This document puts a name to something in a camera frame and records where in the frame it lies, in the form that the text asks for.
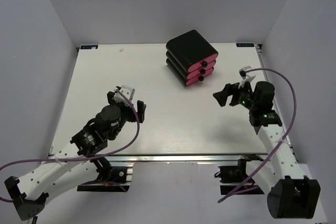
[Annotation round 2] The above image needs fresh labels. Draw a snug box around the pink drawer with black knob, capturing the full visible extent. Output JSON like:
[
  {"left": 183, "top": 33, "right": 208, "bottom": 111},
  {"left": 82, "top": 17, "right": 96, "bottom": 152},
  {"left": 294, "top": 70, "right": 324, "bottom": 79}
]
[{"left": 186, "top": 52, "right": 218, "bottom": 72}]

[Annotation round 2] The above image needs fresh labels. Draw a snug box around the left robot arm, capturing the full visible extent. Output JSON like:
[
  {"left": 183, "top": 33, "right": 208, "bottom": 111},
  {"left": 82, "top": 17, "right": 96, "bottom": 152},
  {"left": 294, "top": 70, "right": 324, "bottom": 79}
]
[{"left": 4, "top": 85, "right": 146, "bottom": 221}]

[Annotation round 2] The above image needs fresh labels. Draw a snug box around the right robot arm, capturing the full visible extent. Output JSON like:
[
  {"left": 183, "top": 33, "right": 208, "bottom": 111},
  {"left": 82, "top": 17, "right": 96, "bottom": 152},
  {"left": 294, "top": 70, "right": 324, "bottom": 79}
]
[{"left": 213, "top": 81, "right": 321, "bottom": 219}]

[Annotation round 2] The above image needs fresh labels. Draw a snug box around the black drawer cabinet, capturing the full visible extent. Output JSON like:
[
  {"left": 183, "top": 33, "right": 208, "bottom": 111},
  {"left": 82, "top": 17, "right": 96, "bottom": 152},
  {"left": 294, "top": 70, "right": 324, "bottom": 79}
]
[{"left": 166, "top": 29, "right": 218, "bottom": 85}]

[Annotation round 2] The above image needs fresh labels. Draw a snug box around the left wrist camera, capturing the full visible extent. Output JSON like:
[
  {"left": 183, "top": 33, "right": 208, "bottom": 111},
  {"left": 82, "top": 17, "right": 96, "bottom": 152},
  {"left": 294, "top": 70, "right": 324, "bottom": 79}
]
[{"left": 114, "top": 85, "right": 135, "bottom": 104}]

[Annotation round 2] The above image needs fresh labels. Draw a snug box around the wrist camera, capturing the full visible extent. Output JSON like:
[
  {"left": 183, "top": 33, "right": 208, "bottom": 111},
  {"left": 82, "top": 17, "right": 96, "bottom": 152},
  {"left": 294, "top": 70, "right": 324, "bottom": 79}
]
[
  {"left": 114, "top": 85, "right": 135, "bottom": 104},
  {"left": 238, "top": 66, "right": 256, "bottom": 88}
]

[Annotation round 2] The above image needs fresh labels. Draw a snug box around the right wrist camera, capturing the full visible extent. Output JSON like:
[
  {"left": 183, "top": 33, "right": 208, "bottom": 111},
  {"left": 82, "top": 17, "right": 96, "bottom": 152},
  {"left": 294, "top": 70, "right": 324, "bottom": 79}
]
[{"left": 238, "top": 66, "right": 256, "bottom": 88}]

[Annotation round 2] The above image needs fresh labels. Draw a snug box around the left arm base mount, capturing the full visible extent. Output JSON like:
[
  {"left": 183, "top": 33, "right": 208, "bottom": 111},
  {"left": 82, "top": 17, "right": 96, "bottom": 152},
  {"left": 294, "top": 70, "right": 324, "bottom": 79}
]
[{"left": 77, "top": 157, "right": 133, "bottom": 193}]

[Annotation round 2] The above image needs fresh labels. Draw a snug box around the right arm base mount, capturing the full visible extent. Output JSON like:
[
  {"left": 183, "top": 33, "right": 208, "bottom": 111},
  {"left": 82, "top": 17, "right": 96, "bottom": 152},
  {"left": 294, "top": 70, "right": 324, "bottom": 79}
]
[{"left": 214, "top": 154, "right": 264, "bottom": 196}]

